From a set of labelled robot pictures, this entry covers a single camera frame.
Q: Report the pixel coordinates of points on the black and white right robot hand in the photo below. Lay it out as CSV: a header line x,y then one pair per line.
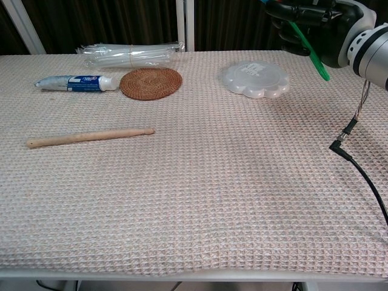
x,y
333,33

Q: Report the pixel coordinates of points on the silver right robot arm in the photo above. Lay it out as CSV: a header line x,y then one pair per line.
x,y
371,54

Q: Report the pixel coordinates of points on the white flower-shaped plastic lid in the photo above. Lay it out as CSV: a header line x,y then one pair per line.
x,y
254,80

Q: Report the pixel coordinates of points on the round brown woven coaster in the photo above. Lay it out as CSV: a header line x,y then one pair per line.
x,y
150,83

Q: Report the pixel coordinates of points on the beige waffle weave tablecloth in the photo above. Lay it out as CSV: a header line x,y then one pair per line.
x,y
194,182

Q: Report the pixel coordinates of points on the clear pack of straws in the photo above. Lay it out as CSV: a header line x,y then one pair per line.
x,y
130,56

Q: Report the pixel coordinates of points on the dark curtain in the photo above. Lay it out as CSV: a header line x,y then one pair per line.
x,y
106,21

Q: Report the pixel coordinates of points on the blue and white toothpaste tube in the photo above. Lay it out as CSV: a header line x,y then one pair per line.
x,y
78,83

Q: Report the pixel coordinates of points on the light wooden stick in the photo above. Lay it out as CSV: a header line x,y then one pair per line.
x,y
91,137

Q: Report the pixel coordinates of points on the white frame post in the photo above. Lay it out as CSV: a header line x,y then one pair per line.
x,y
25,27
185,24

